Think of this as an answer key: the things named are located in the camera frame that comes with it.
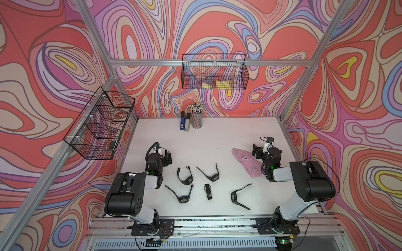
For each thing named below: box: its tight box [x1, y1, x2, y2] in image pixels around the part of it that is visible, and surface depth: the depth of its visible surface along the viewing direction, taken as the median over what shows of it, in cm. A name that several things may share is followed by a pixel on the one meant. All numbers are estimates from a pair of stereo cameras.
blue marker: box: [180, 110, 186, 131], surface depth 117 cm
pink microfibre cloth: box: [231, 147, 262, 178], surface depth 95 cm
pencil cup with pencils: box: [190, 102, 204, 130], surface depth 106 cm
